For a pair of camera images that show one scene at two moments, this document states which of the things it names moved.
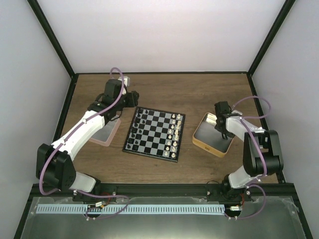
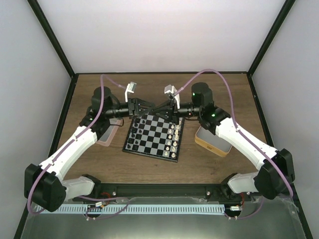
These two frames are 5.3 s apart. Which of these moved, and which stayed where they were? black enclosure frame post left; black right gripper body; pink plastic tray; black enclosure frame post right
Moved: black right gripper body
Stayed: black enclosure frame post left; pink plastic tray; black enclosure frame post right
